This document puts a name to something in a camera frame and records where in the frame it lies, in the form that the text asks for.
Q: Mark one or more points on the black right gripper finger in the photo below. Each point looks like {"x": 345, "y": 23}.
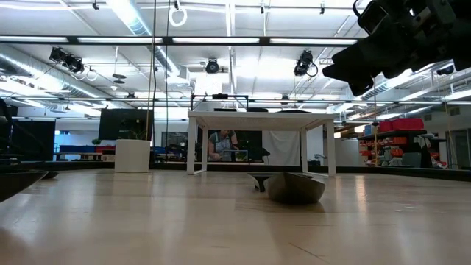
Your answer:
{"x": 360, "y": 60}
{"x": 361, "y": 86}

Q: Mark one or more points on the red storage bin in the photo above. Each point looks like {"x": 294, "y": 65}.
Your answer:
{"x": 404, "y": 124}

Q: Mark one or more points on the storage rack with orange bins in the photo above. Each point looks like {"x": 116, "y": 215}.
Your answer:
{"x": 397, "y": 151}

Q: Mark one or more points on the black overhead light bar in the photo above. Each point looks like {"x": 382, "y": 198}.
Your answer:
{"x": 265, "y": 41}

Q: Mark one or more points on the white hanging cloth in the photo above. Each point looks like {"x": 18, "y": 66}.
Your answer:
{"x": 281, "y": 147}

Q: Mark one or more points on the white perforated riser shelf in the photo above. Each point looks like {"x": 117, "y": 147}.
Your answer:
{"x": 257, "y": 120}

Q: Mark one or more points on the clear glass tank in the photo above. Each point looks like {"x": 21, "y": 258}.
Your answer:
{"x": 241, "y": 156}

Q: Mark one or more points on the person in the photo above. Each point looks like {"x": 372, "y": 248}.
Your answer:
{"x": 221, "y": 145}

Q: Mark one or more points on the small green plant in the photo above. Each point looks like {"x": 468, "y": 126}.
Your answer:
{"x": 134, "y": 134}

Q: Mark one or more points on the white plant pot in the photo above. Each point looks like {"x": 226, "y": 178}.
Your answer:
{"x": 132, "y": 154}

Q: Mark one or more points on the black display screen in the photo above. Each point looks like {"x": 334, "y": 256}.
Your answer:
{"x": 110, "y": 125}

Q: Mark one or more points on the dark partition panel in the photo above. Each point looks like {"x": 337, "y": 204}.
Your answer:
{"x": 33, "y": 140}

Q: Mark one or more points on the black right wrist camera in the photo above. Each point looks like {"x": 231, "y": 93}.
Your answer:
{"x": 371, "y": 18}

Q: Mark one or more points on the black aluminium table frame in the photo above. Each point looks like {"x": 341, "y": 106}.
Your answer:
{"x": 404, "y": 172}

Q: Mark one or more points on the black ceiling camera pair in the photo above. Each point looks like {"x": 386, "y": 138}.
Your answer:
{"x": 73, "y": 64}

